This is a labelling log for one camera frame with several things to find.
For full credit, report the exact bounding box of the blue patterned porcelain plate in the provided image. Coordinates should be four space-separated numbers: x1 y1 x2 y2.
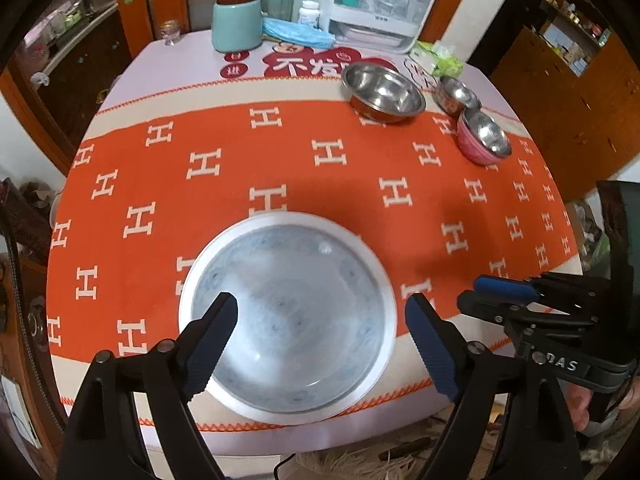
190 223 384 415

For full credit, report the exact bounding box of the large white plate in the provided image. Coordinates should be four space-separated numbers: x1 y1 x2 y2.
178 210 399 427

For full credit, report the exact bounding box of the pink steel-lined bowl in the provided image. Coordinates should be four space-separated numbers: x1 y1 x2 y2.
457 108 512 167

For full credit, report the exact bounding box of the small stainless steel bowl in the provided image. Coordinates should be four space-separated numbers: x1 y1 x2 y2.
434 76 482 118

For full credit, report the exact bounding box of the large stainless steel bowl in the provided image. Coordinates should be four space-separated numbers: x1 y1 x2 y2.
342 61 426 124

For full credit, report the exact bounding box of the person's right hand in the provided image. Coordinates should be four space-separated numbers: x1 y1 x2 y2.
565 377 639 432

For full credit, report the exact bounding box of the orange H-pattern blanket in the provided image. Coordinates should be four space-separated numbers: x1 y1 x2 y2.
47 78 580 406

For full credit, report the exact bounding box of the wooden cabinet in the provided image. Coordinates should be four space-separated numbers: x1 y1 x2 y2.
490 0 639 200

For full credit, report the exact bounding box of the green tissue pack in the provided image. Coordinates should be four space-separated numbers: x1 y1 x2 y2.
409 40 464 77

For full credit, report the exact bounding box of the white cosmetic storage box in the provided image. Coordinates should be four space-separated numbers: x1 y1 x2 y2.
319 0 435 54

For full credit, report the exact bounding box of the blue plastic bag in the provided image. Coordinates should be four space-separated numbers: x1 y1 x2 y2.
262 16 335 50

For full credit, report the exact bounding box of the white medicine bottle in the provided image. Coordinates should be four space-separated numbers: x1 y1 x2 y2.
297 0 320 28

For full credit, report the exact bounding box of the teal ceramic jar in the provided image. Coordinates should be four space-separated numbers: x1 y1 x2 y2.
212 0 262 53

